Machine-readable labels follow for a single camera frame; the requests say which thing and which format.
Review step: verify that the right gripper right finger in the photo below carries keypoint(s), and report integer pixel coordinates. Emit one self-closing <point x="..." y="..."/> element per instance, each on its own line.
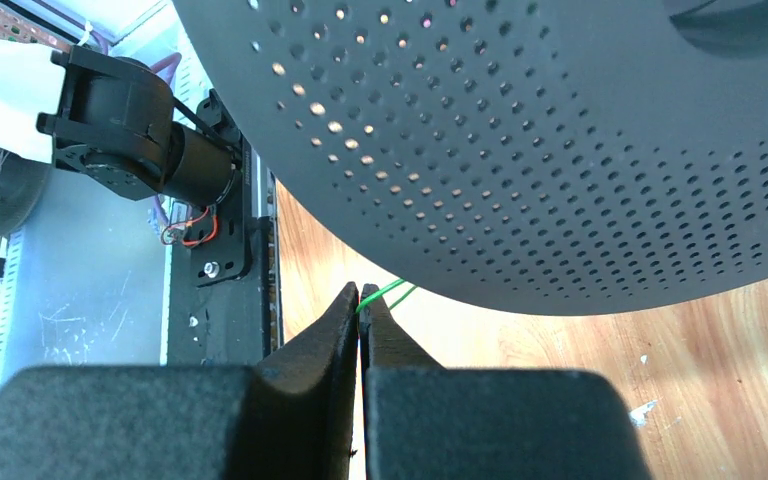
<point x="423" y="420"/>

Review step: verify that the aluminium frame rails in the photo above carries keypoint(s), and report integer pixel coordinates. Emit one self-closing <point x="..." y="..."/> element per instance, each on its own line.
<point x="82" y="269"/>

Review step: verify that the dark grey perforated spool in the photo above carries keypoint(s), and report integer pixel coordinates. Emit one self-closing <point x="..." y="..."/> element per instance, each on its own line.
<point x="539" y="157"/>

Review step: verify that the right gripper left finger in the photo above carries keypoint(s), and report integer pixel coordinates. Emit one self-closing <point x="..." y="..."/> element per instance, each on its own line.
<point x="288" y="416"/>

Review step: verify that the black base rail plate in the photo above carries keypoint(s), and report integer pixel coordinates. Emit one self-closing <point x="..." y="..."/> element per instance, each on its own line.
<point x="222" y="293"/>

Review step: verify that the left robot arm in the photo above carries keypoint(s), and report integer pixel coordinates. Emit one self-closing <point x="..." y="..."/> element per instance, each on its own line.
<point x="111" y="119"/>

